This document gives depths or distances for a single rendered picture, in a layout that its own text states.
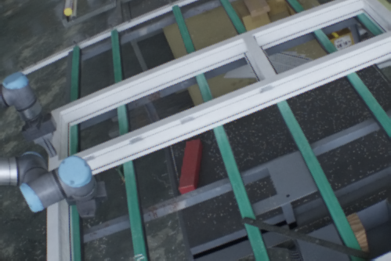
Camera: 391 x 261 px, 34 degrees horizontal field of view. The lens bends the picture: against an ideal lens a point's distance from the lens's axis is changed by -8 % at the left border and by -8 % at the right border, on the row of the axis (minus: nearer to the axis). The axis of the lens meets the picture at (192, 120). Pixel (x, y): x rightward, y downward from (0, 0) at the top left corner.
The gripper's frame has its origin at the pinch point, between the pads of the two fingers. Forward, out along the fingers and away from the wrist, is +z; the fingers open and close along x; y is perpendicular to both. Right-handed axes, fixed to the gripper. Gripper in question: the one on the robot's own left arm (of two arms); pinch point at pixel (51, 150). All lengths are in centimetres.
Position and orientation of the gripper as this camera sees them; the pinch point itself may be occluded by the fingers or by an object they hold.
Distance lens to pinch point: 253.8
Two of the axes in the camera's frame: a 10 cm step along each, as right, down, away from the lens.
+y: -1.5, -4.9, 8.6
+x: -9.3, 3.7, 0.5
